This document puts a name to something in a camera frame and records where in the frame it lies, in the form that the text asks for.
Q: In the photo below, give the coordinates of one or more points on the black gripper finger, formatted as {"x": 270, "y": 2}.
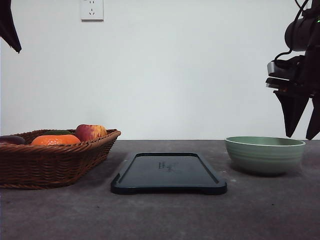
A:
{"x": 8, "y": 28}

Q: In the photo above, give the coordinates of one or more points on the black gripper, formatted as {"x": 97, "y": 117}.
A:
{"x": 296, "y": 94}

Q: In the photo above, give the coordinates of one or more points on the light green ceramic bowl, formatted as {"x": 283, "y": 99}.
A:
{"x": 264, "y": 154}

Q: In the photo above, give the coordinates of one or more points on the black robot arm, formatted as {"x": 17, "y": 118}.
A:
{"x": 303, "y": 36}

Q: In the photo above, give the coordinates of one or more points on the brown wicker basket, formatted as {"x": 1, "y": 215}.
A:
{"x": 51, "y": 158}

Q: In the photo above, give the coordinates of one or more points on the dark purple fruit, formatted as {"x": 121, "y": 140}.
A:
{"x": 12, "y": 140}

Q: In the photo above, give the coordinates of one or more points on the dark green avocado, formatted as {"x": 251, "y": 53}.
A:
{"x": 57, "y": 132}

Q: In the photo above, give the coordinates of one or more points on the orange tangerine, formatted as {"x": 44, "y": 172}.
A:
{"x": 55, "y": 139}

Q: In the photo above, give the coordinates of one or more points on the red yellow apple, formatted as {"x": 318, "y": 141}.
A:
{"x": 87, "y": 132}

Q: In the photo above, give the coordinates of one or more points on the dark blue rectangular tray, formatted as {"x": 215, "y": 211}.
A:
{"x": 167, "y": 173}

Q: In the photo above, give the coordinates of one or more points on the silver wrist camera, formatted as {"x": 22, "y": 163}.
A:
{"x": 271, "y": 66}

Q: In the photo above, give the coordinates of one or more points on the white wall socket left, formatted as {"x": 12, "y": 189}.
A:
{"x": 92, "y": 11}

